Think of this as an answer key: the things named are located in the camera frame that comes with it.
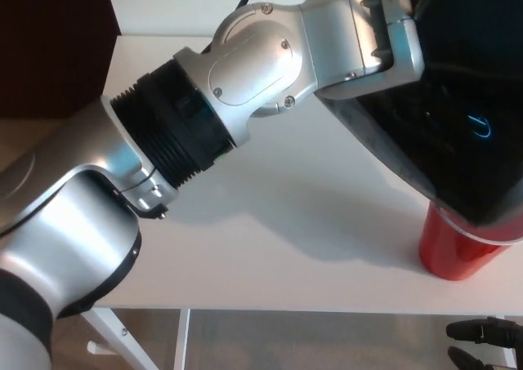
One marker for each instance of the black electric kettle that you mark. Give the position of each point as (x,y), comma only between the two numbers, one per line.
(457,100)

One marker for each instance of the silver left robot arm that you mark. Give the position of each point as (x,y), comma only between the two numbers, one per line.
(253,63)

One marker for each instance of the white metal table leg frame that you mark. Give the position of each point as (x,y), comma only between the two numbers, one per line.
(108,333)

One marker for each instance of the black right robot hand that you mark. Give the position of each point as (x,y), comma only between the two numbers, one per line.
(506,337)

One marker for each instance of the red plastic cup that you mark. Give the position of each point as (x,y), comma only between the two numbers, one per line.
(445,251)

